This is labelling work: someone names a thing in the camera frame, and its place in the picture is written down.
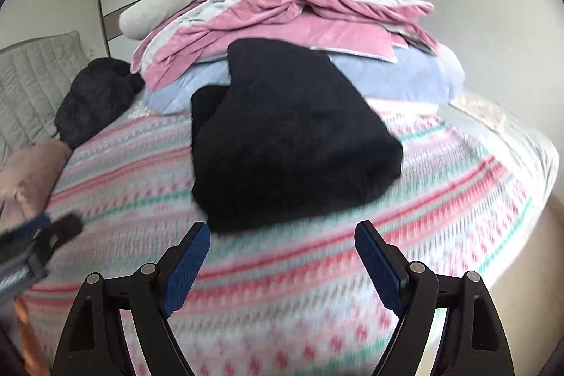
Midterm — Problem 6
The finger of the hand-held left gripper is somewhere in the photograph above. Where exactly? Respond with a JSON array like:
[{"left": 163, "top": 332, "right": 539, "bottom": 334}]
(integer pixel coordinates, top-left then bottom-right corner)
[{"left": 13, "top": 214, "right": 84, "bottom": 266}]

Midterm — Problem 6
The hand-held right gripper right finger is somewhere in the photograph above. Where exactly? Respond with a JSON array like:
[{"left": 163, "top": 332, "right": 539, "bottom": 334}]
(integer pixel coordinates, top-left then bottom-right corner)
[{"left": 355, "top": 221, "right": 514, "bottom": 376}]

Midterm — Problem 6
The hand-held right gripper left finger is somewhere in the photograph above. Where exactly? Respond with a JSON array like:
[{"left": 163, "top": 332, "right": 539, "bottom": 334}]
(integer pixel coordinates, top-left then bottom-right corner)
[{"left": 53, "top": 222, "right": 211, "bottom": 376}]

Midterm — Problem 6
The black sweater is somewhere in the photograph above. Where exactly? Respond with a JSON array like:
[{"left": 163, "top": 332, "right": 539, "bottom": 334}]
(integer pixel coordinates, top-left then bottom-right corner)
[{"left": 190, "top": 38, "right": 404, "bottom": 235}]

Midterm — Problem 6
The person's left forearm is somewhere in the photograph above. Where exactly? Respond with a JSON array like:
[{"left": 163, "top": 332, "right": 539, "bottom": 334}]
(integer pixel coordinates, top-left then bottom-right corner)
[{"left": 13, "top": 299, "right": 47, "bottom": 376}]

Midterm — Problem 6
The dusty pink pillow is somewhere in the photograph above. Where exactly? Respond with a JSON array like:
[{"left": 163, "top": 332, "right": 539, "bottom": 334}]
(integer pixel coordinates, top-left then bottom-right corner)
[{"left": 0, "top": 138, "right": 73, "bottom": 236}]

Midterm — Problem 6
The patterned pink striped blanket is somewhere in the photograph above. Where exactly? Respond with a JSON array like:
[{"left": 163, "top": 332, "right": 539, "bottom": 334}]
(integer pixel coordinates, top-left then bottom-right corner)
[{"left": 18, "top": 100, "right": 536, "bottom": 376}]

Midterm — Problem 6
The dark fuzzy garment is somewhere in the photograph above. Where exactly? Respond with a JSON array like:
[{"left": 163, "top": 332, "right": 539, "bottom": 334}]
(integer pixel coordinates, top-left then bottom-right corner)
[{"left": 54, "top": 57, "right": 145, "bottom": 150}]

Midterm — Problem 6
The grey quilted headboard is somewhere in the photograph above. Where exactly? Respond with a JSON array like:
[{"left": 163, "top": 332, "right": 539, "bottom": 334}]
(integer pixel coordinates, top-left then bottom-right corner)
[{"left": 0, "top": 30, "right": 91, "bottom": 165}]

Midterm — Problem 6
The white bedsheet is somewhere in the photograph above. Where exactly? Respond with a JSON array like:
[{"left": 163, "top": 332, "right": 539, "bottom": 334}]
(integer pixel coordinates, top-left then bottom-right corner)
[{"left": 449, "top": 90, "right": 560, "bottom": 284}]

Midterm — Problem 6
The light blue quilt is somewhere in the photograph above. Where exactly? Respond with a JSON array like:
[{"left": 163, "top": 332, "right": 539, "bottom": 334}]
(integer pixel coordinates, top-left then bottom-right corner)
[{"left": 142, "top": 43, "right": 465, "bottom": 115}]

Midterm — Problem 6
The pink quilt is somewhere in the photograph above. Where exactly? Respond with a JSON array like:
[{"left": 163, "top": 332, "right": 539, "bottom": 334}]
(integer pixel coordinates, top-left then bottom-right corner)
[{"left": 131, "top": 0, "right": 441, "bottom": 91}]

